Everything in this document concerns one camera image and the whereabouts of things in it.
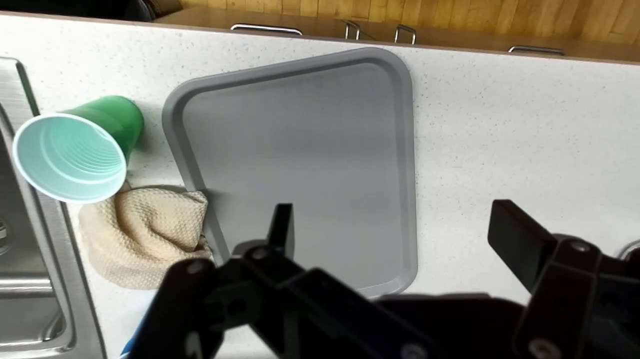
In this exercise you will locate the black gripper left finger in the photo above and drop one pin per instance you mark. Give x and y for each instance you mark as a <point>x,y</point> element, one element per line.
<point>299,313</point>

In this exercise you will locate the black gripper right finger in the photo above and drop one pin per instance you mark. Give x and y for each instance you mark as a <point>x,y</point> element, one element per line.
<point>583,301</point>

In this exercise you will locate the green plastic cup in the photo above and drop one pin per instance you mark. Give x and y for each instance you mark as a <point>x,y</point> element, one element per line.
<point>81,153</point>

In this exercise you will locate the grey plastic tray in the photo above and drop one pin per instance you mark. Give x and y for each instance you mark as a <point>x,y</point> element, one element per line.
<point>329,133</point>

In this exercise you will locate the beige knitted cloth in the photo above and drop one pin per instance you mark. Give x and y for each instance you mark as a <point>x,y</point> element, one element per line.
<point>139,233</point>

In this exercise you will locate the stainless steel double sink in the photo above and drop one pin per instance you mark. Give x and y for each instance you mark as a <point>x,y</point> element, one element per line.
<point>44,303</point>

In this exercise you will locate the wooden lower cabinets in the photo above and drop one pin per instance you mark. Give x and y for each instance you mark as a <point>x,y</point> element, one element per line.
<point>602,29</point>

